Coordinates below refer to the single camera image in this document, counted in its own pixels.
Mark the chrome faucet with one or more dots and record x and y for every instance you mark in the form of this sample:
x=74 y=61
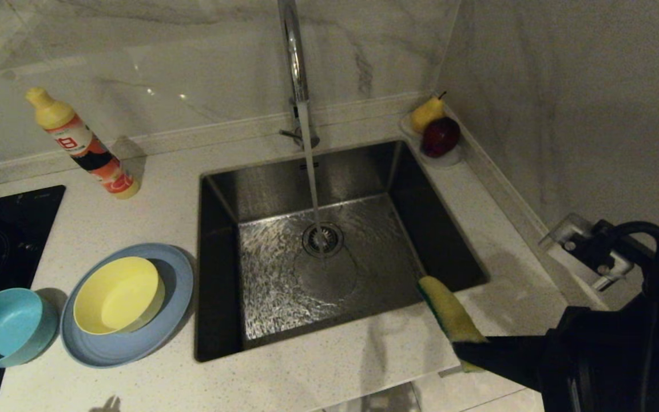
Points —
x=295 y=57

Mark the black glass cooktop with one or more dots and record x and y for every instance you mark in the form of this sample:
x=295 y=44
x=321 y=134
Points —
x=3 y=240

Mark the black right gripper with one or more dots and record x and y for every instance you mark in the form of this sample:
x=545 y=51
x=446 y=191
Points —
x=598 y=360

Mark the teal bowl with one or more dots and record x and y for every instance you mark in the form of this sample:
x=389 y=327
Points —
x=3 y=326

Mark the yellow green sponge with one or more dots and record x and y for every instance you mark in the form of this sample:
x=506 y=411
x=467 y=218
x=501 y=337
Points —
x=449 y=312

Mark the round metal drain strainer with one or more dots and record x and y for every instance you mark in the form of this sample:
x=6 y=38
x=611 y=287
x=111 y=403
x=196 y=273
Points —
x=329 y=243

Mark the yellow bowl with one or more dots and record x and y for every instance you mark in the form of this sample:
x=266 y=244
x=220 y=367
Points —
x=115 y=294

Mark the orange label dish soap bottle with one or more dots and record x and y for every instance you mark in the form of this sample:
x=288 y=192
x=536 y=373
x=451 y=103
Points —
x=86 y=149

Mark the small white dish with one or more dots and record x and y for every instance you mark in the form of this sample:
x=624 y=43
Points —
x=449 y=160

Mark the dark red apple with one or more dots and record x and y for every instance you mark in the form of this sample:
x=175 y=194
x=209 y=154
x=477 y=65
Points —
x=440 y=137

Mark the running water stream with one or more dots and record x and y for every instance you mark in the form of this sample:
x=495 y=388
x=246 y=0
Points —
x=308 y=166

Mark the stainless steel sink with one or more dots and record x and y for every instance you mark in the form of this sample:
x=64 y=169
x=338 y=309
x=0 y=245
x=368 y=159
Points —
x=409 y=189

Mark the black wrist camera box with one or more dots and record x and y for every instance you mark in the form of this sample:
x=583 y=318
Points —
x=592 y=254

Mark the grey blue plate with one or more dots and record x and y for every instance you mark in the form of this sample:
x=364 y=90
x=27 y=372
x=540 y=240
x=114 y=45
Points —
x=135 y=343

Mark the yellow pear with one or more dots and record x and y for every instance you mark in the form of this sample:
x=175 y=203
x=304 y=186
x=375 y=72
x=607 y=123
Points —
x=425 y=114

